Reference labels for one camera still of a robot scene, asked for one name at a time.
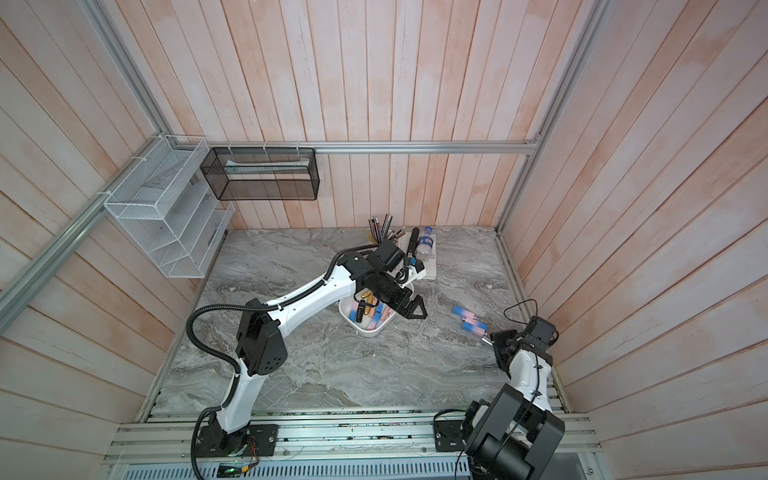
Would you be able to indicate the black lipstick with gold band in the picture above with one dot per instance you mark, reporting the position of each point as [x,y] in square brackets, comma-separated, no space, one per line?
[360,312]

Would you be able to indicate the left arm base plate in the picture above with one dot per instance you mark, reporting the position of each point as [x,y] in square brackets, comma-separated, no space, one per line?
[253,440]

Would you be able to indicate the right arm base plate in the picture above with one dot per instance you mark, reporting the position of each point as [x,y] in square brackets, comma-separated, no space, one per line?
[449,435]

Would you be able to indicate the clear Pepsi plastic bottle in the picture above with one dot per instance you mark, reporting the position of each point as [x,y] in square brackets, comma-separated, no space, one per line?
[425,245]

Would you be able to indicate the white wire wall shelf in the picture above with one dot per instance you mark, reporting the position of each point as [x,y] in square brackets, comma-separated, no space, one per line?
[168,208]

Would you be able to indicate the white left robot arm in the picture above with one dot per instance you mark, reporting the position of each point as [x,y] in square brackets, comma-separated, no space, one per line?
[261,349]

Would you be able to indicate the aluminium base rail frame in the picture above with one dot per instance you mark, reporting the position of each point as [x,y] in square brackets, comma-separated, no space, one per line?
[332,444]

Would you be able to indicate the black mesh wall basket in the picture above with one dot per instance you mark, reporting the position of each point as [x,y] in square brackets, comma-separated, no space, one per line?
[262,173]

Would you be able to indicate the bundle of coloured pens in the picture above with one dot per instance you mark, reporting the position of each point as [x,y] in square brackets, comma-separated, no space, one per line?
[380,229]

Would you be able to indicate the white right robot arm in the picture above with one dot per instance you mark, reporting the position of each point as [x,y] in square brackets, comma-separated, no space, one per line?
[515,435]

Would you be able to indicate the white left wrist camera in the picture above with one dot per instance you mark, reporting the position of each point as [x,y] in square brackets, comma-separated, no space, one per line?
[411,273]

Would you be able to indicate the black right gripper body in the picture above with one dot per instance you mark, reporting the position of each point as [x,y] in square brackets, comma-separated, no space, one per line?
[505,339]

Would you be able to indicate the black stapler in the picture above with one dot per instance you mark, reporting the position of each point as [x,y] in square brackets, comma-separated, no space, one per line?
[412,245]

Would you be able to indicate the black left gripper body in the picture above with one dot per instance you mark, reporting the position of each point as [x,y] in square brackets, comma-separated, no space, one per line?
[392,293]

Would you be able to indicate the pink blue lipstick silver cap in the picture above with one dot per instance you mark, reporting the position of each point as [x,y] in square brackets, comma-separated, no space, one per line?
[377,315]

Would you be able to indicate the white plastic storage box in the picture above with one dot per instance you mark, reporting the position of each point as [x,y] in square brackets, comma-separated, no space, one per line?
[347,304]

